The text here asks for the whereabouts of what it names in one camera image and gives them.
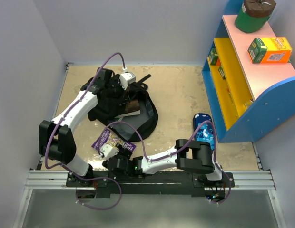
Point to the green brown cylinder container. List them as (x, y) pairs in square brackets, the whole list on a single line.
[(254, 14)]

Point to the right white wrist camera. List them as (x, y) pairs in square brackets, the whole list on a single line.
[(108, 151)]

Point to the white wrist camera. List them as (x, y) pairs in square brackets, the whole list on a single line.
[(108, 151), (126, 79)]

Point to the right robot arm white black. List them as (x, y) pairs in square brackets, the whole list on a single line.
[(194, 156)]

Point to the tale of two cities book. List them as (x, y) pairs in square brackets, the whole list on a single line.
[(132, 108)]

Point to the small green box shelf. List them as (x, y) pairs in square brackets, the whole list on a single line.
[(214, 57), (221, 71)]

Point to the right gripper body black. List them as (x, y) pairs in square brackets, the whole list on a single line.
[(123, 154)]

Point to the small green box upper shelf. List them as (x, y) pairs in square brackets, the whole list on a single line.
[(214, 57)]

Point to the small green box lower shelf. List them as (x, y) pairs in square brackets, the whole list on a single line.
[(221, 71)]

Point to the black student backpack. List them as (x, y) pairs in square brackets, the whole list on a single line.
[(109, 107)]

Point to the aluminium rail frame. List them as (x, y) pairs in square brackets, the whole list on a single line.
[(178, 93)]

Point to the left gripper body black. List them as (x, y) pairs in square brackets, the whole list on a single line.
[(117, 90)]

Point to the purple 52-storey treehouse book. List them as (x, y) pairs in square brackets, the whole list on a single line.
[(111, 140)]

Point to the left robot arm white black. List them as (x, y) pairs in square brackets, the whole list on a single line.
[(56, 140)]

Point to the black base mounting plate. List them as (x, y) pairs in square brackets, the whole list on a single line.
[(161, 183)]

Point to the blue pencil case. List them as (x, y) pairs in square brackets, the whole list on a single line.
[(205, 133)]

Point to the orange green crayon box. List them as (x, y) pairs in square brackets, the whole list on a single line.
[(275, 50)]

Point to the colourful wooden shelf unit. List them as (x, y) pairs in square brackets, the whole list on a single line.
[(251, 99)]

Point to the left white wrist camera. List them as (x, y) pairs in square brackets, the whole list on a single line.
[(126, 79)]

